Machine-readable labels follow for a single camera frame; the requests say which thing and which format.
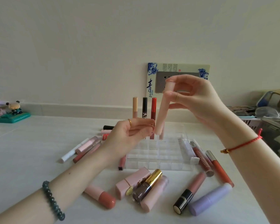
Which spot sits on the person's left hand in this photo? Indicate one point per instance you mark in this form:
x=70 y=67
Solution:
x=121 y=139

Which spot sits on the person's right hand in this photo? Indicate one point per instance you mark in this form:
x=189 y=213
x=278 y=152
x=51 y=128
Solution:
x=200 y=100

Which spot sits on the white tube red stripes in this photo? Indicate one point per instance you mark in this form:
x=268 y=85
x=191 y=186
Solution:
x=105 y=137

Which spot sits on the pale pink slim tube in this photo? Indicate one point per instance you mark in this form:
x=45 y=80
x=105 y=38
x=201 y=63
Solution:
x=105 y=131

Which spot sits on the black lipstick tube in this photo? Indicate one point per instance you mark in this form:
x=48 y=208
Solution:
x=108 y=127

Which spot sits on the pink gloss black cap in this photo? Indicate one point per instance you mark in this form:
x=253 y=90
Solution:
x=122 y=164

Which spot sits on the beige slim lip tube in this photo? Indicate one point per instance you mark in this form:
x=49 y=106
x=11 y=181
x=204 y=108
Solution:
x=162 y=114
x=135 y=107

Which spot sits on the pink matte lipstick tube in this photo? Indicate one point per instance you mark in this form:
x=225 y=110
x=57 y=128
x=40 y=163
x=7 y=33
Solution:
x=85 y=145

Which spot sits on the black Colorkey lip tube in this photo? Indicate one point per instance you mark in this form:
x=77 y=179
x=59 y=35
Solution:
x=144 y=107

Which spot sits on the clear acrylic lipstick organizer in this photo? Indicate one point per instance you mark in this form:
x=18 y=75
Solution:
x=161 y=156

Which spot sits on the pink square lipstick gold band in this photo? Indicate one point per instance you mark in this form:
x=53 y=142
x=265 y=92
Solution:
x=133 y=181

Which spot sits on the red Colorkey lip tube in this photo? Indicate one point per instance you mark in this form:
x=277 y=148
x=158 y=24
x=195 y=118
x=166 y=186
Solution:
x=153 y=109

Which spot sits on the gold cap brown bottle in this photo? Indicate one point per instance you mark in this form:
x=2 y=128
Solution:
x=147 y=185

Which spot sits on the white slim tube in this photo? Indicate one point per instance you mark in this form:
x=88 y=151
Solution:
x=70 y=153

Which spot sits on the coral pink capsule lipstick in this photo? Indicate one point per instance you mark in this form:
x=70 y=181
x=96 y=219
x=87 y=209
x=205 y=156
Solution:
x=102 y=197

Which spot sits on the striped brown lip tube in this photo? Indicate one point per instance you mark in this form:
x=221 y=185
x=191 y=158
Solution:
x=204 y=162

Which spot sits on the light pink round tube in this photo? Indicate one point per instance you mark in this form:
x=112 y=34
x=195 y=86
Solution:
x=154 y=194

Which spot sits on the orange lipgloss silver cap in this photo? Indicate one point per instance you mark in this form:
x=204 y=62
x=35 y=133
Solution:
x=220 y=170

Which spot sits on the black cap pink lipgloss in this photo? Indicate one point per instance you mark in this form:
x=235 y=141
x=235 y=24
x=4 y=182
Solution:
x=189 y=194

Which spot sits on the lavender lipstick tube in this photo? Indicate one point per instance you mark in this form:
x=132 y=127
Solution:
x=210 y=200

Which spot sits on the person's left forearm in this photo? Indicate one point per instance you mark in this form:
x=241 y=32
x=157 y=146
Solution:
x=79 y=179

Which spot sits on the person's right forearm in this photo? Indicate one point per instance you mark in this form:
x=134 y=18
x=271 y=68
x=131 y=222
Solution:
x=254 y=174

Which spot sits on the clear plastic storage box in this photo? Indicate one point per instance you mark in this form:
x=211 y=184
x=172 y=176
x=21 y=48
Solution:
x=277 y=137

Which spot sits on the pink plastic basket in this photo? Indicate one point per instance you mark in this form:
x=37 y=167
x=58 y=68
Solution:
x=252 y=124

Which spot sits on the glass bowl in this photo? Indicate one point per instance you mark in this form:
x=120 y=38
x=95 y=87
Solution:
x=267 y=112

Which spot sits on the panda figurine green base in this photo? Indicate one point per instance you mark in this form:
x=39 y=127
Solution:
x=12 y=118

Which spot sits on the grey wall socket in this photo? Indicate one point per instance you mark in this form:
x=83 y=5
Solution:
x=159 y=83
x=191 y=73

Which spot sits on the blue floral socket frame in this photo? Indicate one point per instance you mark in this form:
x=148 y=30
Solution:
x=151 y=67

